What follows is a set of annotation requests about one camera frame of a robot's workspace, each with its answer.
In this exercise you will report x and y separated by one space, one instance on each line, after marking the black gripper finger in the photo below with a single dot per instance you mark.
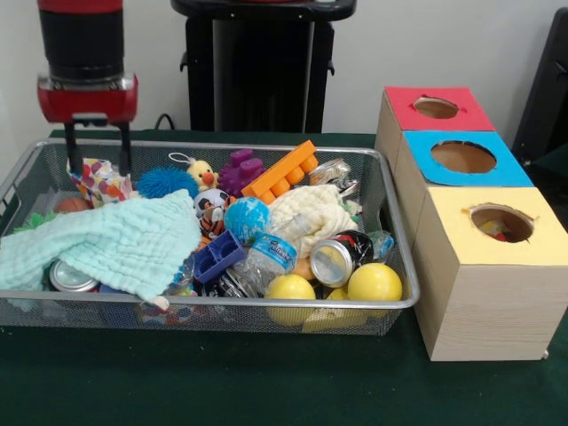
72 146
124 148

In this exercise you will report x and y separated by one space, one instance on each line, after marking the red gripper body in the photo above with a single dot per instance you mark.
89 104

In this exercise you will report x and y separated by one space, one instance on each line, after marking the polka dot cloth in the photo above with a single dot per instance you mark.
492 228
100 186

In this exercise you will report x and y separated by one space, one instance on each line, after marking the mint green cloth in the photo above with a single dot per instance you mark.
111 239

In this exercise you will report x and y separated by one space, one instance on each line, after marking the cream cloth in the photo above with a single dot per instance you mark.
319 208

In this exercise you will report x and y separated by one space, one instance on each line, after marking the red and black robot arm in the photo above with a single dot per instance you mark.
82 40

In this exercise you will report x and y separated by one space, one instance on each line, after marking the silver mesh bin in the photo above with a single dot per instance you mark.
66 317

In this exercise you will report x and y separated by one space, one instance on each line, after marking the wooden three-hole box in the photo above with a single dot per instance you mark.
488 310

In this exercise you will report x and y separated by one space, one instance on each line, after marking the blue spiky ball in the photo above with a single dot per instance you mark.
166 181

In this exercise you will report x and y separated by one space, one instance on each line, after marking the yellow duck plush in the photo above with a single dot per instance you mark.
203 174

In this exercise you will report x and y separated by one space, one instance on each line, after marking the blue globe ball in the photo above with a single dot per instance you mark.
247 219

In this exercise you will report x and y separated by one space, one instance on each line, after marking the orange building block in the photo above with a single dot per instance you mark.
279 171

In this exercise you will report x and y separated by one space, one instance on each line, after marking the yellow ball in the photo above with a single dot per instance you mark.
375 286
290 293

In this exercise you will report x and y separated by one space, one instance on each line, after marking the black soda can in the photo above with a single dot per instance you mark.
337 257

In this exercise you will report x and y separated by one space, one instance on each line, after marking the dark green table cloth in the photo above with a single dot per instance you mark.
266 381

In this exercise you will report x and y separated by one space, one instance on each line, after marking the black upright panel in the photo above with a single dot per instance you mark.
550 89

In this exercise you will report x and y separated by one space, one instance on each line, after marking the dark green side-table cloth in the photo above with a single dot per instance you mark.
554 166

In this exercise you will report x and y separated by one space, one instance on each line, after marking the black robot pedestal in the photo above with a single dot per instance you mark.
262 66

